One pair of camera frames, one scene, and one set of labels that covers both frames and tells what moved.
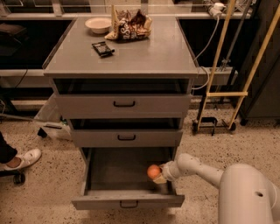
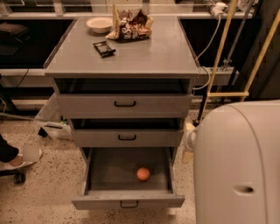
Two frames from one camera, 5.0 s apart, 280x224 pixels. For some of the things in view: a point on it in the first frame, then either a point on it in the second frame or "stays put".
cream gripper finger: x=162 y=166 -> x=189 y=126
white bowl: x=100 y=25 stays put
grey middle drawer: x=127 y=132 stays put
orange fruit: x=153 y=171 -> x=143 y=173
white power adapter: x=217 y=9 stays put
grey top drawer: x=122 y=98 stays put
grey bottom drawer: x=117 y=178 stays put
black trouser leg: x=7 y=152 stays put
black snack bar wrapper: x=102 y=49 stays put
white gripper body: x=166 y=171 -> x=191 y=139
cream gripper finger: x=160 y=179 -> x=187 y=157
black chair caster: x=18 y=177 stays put
